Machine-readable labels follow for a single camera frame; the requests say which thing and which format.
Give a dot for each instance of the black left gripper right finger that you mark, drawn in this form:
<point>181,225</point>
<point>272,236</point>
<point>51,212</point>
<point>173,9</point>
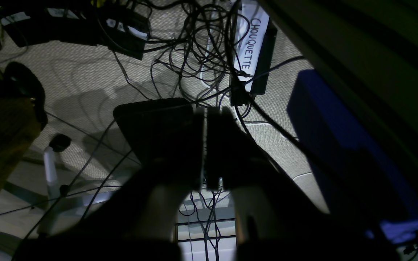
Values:
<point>232,155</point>

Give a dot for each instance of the white chair leg with caster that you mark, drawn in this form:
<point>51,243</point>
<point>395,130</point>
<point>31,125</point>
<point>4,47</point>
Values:
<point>58,144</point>

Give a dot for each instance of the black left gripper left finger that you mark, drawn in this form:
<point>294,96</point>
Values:
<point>165,135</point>

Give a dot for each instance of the black power adapter box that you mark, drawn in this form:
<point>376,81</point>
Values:
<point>84,22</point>

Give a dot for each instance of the black box with Chouquette label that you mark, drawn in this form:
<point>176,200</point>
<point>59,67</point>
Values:
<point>254,40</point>

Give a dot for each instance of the blue plastic bin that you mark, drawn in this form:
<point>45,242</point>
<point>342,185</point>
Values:
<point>374,193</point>

